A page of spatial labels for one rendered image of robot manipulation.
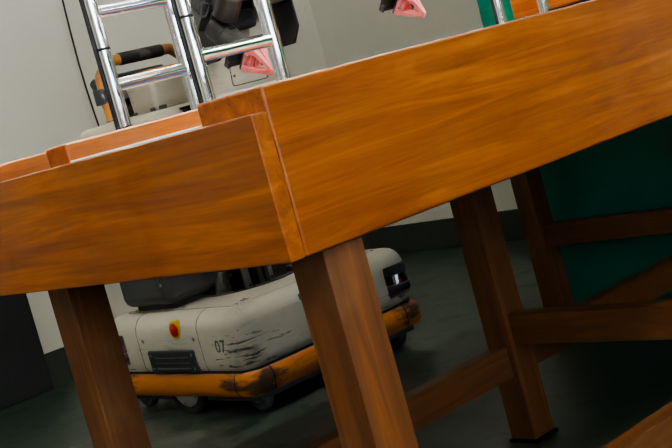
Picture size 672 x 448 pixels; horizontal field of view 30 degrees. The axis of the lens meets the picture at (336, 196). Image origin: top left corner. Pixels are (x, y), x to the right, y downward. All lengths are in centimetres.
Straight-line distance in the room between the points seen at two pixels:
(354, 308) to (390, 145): 19
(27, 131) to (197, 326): 150
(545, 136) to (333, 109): 35
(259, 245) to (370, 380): 19
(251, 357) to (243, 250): 181
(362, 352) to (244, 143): 26
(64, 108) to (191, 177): 325
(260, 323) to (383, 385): 179
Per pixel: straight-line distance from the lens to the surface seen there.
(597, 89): 170
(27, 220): 174
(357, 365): 136
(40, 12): 466
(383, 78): 141
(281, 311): 320
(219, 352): 321
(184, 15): 186
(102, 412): 184
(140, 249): 152
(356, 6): 517
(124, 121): 205
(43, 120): 458
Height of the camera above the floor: 74
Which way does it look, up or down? 5 degrees down
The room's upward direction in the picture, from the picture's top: 15 degrees counter-clockwise
